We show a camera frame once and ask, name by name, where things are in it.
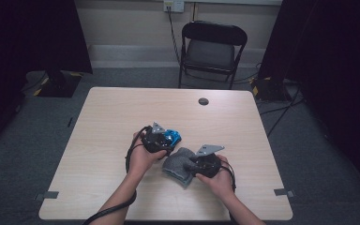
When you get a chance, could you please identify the black curtain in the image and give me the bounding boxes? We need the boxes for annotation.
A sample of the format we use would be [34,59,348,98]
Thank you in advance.
[257,0,360,198]
[0,0,94,158]

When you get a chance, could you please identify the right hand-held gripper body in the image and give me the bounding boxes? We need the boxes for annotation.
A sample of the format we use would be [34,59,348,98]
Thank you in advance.
[188,143,226,179]

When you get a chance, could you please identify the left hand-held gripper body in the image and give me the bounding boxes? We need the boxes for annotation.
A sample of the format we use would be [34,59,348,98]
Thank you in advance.
[142,121,171,154]

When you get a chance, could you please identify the black folding chair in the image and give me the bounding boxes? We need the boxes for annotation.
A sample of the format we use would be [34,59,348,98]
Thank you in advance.
[177,20,248,91]

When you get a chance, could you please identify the person's left hand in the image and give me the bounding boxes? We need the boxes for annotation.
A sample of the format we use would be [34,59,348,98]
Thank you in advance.
[127,130,169,182]

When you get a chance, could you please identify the black floor cable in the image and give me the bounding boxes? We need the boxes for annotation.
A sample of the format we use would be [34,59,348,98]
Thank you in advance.
[259,83,306,139]

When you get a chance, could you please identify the grey tape piece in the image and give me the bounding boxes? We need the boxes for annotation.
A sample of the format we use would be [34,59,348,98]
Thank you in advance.
[273,187,294,198]
[35,190,60,202]

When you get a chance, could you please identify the person's right hand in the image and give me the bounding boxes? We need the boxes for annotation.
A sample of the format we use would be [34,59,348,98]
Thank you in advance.
[195,154,236,202]

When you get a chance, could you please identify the black box with yellow tape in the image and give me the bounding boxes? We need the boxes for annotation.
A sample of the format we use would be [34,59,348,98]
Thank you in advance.
[250,76,293,102]

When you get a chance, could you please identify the black and blue toy car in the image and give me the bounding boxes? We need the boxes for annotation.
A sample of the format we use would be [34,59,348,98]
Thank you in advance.
[162,128,183,148]

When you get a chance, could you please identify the black wall power cable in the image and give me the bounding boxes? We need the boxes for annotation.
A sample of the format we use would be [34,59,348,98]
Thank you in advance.
[167,6,183,64]

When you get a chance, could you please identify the white wall socket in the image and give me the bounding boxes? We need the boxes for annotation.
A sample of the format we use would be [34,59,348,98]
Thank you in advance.
[163,0,186,13]

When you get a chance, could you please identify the black stand base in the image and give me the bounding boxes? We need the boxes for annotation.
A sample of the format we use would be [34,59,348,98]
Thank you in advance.
[37,69,83,98]

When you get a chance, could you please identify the grey cloth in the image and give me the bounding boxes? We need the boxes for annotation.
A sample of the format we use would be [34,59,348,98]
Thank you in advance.
[161,146,199,189]

